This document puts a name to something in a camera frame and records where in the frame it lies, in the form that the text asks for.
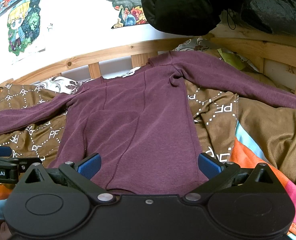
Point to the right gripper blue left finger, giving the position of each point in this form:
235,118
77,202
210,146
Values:
81,170

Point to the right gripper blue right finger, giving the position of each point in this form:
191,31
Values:
211,167

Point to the maroon long sleeve shirt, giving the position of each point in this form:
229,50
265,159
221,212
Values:
141,125

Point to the orange pink cloth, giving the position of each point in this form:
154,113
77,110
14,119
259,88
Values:
263,174

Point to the brown PF patterned blanket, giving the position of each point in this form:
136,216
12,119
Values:
259,132

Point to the white floral bed sheet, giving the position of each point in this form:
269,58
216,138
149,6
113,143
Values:
122,66

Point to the lime green cloth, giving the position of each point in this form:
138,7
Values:
233,59

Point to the anime girl poster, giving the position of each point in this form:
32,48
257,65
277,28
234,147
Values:
23,25

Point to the black puffy jacket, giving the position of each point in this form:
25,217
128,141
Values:
199,17

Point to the wooden bed frame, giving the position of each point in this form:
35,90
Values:
256,45

